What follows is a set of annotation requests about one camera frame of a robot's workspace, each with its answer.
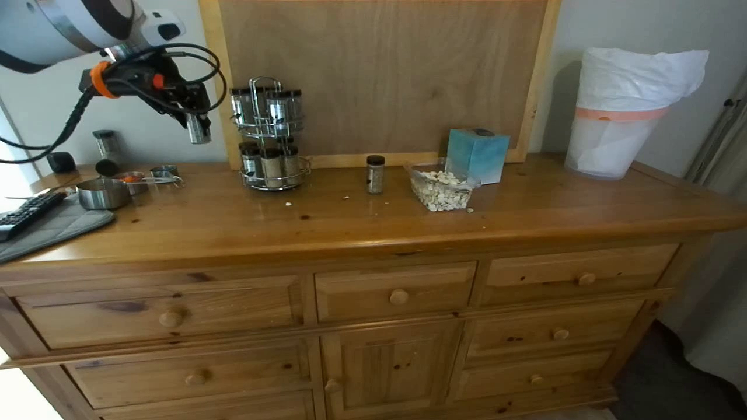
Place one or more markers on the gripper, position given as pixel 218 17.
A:
pixel 143 79

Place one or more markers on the glass spice bottle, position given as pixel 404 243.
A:
pixel 375 175
pixel 271 168
pixel 251 164
pixel 198 132
pixel 105 144
pixel 291 163
pixel 242 108
pixel 286 111

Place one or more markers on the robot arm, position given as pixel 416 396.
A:
pixel 52 26

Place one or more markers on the small metal measuring cup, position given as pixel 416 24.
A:
pixel 164 172
pixel 133 181

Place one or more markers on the black measuring cup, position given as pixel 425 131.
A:
pixel 107 167

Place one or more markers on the large metal measuring cup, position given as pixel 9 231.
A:
pixel 102 195

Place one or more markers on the black round object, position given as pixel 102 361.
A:
pixel 60 161

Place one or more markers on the grey pot holder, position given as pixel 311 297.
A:
pixel 64 230

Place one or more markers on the framed wooden board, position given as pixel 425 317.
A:
pixel 379 76

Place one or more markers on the black remote control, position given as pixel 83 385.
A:
pixel 26 214

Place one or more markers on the wooden drawer knob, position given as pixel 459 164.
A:
pixel 196 377
pixel 536 379
pixel 586 279
pixel 399 297
pixel 171 318
pixel 561 334

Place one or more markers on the wide wooden drawer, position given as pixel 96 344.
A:
pixel 525 332
pixel 502 379
pixel 117 315
pixel 537 274
pixel 222 408
pixel 134 379

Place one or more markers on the clear plastic container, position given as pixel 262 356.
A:
pixel 420 175

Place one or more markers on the wooden dresser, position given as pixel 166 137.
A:
pixel 373 280

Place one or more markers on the short wooden drawer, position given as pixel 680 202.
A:
pixel 362 291

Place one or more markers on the heap of pale seeds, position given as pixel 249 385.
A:
pixel 442 191

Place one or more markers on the teal tissue box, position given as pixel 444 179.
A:
pixel 475 154

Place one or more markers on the wooden door knob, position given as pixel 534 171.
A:
pixel 332 385

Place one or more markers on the wooden dresser door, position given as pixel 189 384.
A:
pixel 391 367

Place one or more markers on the white bin with bag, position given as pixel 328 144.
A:
pixel 618 116

